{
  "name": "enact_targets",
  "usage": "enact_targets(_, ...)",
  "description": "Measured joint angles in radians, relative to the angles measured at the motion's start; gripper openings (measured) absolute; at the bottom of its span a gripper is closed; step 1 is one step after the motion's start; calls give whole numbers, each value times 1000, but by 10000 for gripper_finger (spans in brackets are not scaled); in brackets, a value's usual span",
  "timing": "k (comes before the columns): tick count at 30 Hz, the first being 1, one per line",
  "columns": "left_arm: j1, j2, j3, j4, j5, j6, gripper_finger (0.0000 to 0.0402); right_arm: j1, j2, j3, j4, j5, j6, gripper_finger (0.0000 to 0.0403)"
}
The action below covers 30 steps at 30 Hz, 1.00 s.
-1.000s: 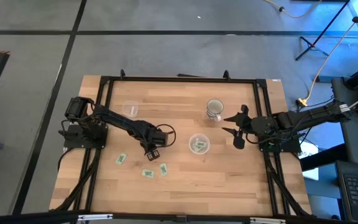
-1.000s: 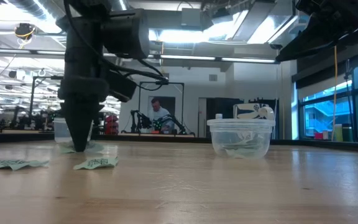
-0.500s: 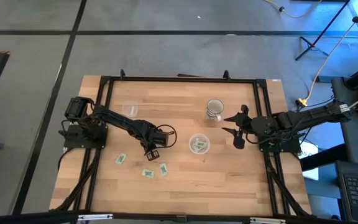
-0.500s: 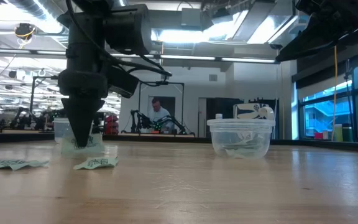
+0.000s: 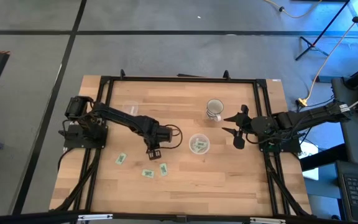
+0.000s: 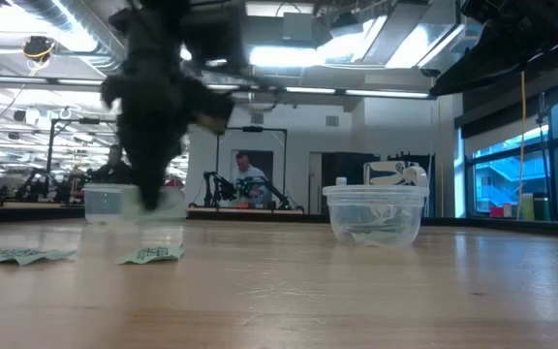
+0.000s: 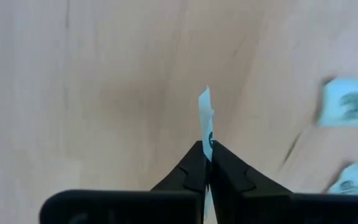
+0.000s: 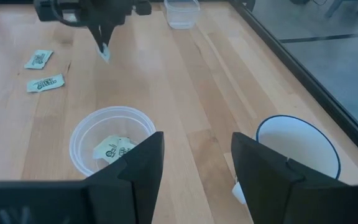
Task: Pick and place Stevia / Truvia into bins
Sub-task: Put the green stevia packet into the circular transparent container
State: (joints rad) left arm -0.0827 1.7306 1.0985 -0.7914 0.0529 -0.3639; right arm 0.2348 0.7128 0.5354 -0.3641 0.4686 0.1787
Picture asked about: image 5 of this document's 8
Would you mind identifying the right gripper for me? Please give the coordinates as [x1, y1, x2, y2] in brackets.
[221, 105, 278, 150]

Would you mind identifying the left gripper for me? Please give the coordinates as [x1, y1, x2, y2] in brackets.
[144, 122, 174, 161]

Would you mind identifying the white patterned mug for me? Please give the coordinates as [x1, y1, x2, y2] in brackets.
[206, 98, 225, 122]

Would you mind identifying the clear plastic bowl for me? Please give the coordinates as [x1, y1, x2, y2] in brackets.
[188, 133, 211, 156]

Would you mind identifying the small clear plastic cup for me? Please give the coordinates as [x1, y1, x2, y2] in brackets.
[122, 100, 140, 117]

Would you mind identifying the white paper sheet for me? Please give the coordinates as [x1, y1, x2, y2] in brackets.
[298, 140, 320, 181]

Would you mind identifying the black tripod stand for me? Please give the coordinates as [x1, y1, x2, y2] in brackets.
[295, 0, 352, 62]

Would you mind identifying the grey side desk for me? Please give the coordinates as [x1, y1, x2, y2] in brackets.
[331, 77, 358, 166]

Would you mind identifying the black rig crossbar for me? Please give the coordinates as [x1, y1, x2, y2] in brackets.
[0, 211, 358, 224]

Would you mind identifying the yellow extension cable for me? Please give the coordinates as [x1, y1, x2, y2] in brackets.
[296, 0, 358, 108]

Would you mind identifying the black aluminium table frame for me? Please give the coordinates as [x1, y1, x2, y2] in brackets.
[50, 68, 313, 218]

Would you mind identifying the silver metal bracket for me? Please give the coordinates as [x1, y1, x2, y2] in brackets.
[249, 217, 287, 224]
[77, 213, 114, 222]

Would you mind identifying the beige cable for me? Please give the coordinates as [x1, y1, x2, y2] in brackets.
[264, 0, 323, 19]

